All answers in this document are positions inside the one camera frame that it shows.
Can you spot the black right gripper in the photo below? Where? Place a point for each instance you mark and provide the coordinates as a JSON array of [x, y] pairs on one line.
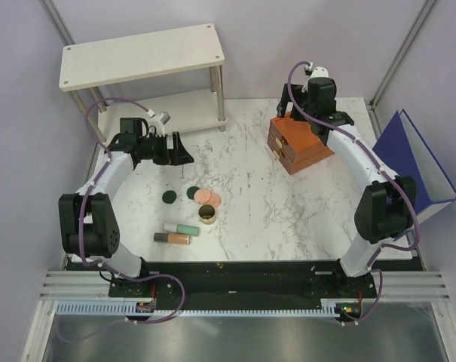
[[282, 105]]

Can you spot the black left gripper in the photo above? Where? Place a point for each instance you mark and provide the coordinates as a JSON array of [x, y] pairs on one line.
[[176, 157]]

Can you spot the orange drawer box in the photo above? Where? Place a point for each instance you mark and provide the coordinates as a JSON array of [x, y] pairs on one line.
[[305, 148]]

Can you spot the gold round jar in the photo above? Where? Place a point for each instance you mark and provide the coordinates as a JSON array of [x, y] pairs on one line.
[[207, 214]]

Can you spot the green tube white cap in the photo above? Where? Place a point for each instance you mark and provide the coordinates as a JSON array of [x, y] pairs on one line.
[[181, 229]]

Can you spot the orange tube grey cap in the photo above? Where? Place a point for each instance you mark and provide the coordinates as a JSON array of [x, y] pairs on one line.
[[171, 238]]

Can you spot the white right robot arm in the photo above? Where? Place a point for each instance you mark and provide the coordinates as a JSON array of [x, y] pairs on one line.
[[386, 207]]

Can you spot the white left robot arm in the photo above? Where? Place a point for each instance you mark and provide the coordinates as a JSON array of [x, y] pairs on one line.
[[88, 224]]

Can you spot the pink round puff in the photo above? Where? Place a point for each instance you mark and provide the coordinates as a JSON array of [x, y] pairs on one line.
[[215, 200], [202, 196]]

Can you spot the white two-tier shelf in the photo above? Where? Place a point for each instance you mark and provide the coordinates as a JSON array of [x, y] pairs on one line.
[[136, 57]]

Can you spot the blue binder folder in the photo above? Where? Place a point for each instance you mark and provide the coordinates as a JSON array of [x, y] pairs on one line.
[[402, 148]]

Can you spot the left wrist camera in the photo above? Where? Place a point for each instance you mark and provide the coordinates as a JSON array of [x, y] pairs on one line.
[[159, 121]]

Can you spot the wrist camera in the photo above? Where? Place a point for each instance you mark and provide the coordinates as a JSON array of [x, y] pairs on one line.
[[159, 121], [313, 72]]

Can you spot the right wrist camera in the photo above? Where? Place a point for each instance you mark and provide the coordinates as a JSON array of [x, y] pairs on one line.
[[313, 72]]

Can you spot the left blue cable duct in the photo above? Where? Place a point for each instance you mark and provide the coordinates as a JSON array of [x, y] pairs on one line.
[[112, 308]]

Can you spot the blue cable duct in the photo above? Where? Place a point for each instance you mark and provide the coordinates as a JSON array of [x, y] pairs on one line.
[[350, 307], [112, 308]]

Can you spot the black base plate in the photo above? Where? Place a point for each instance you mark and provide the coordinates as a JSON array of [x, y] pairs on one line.
[[240, 286]]

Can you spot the right blue cable duct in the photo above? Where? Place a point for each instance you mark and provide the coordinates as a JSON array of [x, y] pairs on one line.
[[350, 307]]

